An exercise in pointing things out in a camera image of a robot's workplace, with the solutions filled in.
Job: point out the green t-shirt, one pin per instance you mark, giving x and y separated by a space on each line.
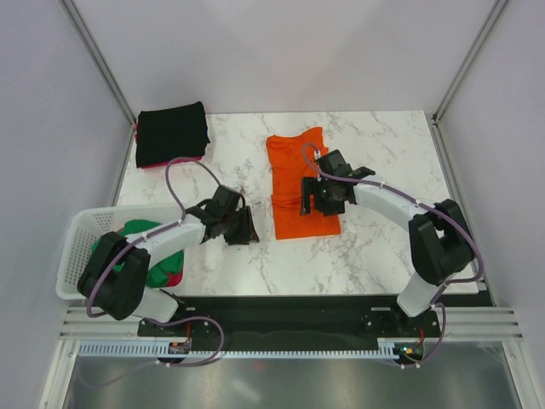
166 272

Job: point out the aluminium frame post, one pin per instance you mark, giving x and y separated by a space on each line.
470 58
84 33

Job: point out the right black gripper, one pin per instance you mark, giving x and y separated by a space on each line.
311 186

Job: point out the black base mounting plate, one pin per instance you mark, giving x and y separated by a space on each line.
290 322

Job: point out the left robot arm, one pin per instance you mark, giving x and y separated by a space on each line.
114 278

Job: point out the right aluminium frame post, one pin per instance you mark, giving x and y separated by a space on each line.
470 58

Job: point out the white plastic basket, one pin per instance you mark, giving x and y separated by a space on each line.
88 226

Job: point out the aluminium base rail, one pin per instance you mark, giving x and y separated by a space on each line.
481 324

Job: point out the black folded t-shirt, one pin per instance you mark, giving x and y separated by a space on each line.
171 133

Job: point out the white slotted cable duct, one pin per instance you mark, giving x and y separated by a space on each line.
162 349

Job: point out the orange t-shirt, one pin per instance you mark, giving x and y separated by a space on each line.
287 157

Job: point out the left aluminium frame post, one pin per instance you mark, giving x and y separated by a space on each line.
84 33

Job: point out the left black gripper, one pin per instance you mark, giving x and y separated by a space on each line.
247 232

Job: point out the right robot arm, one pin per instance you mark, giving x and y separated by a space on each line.
440 242

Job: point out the red t-shirt in basket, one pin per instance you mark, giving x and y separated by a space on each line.
176 279

